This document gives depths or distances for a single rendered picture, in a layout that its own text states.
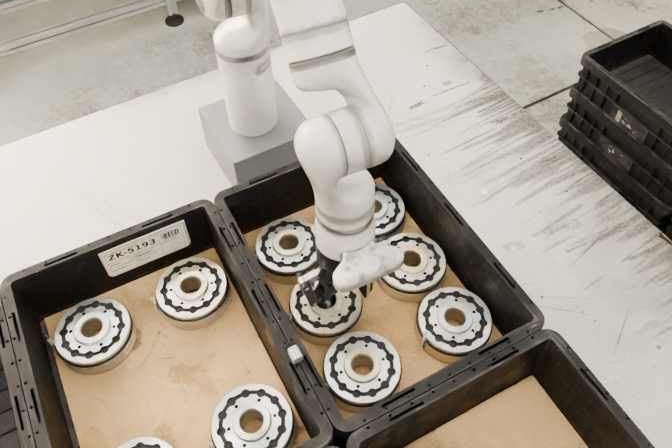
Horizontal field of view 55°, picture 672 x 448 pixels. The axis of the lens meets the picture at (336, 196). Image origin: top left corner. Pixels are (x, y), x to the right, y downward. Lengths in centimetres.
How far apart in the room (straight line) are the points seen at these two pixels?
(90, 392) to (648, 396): 81
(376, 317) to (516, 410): 22
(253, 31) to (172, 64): 165
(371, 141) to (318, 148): 6
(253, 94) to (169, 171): 28
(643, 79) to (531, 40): 95
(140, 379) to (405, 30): 104
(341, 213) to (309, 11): 22
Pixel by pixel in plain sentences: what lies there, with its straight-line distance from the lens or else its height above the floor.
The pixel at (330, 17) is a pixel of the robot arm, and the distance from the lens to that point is 64.
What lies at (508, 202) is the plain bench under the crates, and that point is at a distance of 127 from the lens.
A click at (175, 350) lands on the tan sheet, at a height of 83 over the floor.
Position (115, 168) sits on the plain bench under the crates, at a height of 70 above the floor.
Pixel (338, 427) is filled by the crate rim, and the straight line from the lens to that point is 78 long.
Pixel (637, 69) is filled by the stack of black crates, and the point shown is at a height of 49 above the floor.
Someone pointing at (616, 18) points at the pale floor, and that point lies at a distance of 308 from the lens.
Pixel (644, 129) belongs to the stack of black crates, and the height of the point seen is 53.
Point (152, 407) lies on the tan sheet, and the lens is 93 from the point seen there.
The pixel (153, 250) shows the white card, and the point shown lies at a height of 88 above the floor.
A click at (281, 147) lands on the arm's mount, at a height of 80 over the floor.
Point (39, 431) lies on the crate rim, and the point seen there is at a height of 93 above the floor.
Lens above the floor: 166
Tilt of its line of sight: 51 degrees down
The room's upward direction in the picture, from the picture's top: 1 degrees counter-clockwise
